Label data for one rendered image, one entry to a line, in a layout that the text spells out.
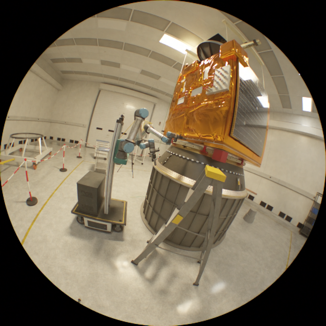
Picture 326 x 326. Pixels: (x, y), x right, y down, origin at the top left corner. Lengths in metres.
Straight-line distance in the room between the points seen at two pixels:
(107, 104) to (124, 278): 9.43
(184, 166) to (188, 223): 0.90
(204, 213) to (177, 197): 0.49
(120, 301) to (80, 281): 0.51
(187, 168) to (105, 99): 8.68
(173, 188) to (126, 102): 8.46
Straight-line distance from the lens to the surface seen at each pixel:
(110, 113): 9.27
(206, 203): 1.68
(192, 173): 1.64
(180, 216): 0.98
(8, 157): 5.25
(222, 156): 1.42
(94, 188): 1.66
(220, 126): 1.44
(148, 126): 1.68
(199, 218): 1.81
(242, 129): 1.66
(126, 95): 9.66
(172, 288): 1.78
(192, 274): 1.98
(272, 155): 6.81
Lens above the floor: 1.63
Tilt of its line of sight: 10 degrees down
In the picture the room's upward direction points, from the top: 15 degrees clockwise
